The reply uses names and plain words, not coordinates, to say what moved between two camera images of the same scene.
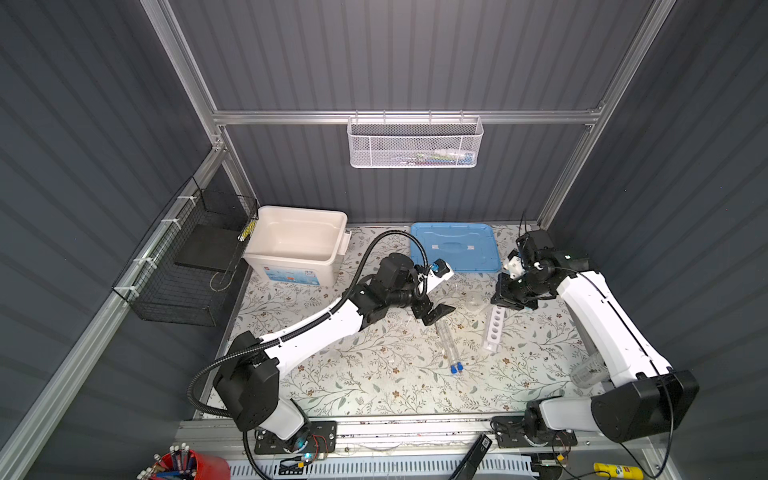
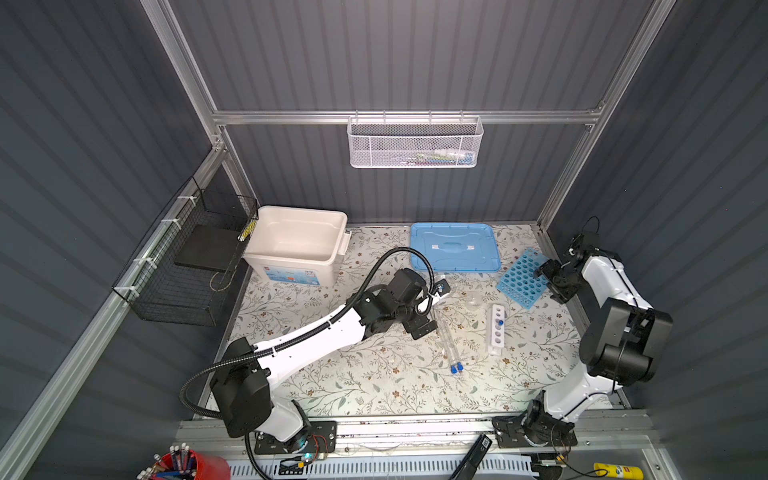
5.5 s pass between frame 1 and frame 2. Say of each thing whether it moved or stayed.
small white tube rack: stayed
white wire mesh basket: stayed
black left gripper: moved
